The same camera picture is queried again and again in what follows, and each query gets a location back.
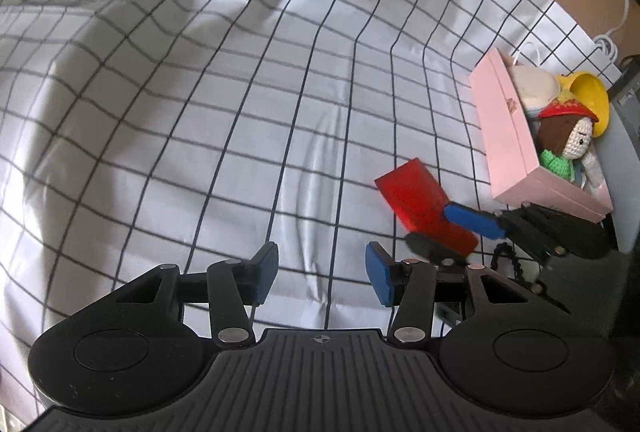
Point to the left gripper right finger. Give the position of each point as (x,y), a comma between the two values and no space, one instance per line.
(389,278)

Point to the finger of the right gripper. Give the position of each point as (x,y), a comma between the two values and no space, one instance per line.
(483,223)
(431,250)

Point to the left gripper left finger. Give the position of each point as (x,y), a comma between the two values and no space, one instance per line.
(233,281)

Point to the knitted doll green sweater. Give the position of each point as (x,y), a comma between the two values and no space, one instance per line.
(564,134)

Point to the beige fluffy plush pouch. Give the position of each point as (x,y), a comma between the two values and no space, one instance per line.
(536,87)

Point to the yellow plush toy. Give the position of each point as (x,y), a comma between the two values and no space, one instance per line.
(590,91)

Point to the blue face mask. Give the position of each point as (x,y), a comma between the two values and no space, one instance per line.
(588,170)

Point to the pink box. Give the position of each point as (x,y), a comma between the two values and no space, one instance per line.
(515,173)

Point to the checkered white tablecloth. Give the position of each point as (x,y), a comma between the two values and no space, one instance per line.
(136,133)

